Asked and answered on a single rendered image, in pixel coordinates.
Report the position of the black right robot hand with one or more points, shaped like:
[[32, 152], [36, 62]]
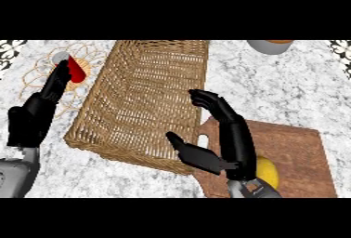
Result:
[[233, 139]]

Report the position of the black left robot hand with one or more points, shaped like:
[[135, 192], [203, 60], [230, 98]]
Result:
[[31, 117]]

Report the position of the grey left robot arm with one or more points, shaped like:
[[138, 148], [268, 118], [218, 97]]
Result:
[[17, 178]]

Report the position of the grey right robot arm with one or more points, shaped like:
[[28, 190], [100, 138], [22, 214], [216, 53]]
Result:
[[253, 189]]

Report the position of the yellow lemon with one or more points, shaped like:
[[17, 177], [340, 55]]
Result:
[[267, 172]]

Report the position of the brown wooden cutting board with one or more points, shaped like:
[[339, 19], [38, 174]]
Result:
[[287, 161]]

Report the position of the woven wicker basket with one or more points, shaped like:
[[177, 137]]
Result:
[[143, 102]]

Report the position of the tan lace placemat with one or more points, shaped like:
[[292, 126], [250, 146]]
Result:
[[63, 71]]

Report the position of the red can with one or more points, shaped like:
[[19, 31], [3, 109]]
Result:
[[72, 68]]

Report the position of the grey pot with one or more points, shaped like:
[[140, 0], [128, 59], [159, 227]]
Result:
[[269, 46]]

